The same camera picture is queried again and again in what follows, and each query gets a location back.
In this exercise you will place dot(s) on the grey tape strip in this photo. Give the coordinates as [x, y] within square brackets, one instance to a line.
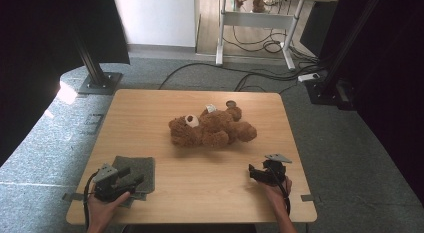
[307, 198]
[71, 196]

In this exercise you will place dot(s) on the grey cloth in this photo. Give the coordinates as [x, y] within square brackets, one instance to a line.
[143, 166]

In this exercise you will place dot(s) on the person's right hand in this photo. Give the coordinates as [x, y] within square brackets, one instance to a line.
[278, 194]

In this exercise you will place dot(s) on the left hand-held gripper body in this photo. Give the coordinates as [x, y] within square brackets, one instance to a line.
[106, 186]

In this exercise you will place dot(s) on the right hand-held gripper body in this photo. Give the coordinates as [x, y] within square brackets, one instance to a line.
[275, 173]

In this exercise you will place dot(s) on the dark curtain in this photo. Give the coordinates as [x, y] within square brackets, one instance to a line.
[393, 76]
[40, 43]

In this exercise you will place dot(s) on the brown teddy bear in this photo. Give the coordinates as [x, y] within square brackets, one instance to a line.
[213, 128]

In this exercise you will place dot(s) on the white desk frame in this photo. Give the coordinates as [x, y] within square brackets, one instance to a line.
[256, 19]

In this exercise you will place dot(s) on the white power strip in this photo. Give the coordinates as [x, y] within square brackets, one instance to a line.
[308, 77]

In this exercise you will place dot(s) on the person's left hand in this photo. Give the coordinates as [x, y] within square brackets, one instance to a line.
[103, 211]

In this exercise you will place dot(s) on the black metal stand with base plate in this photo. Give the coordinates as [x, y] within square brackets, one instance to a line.
[96, 79]

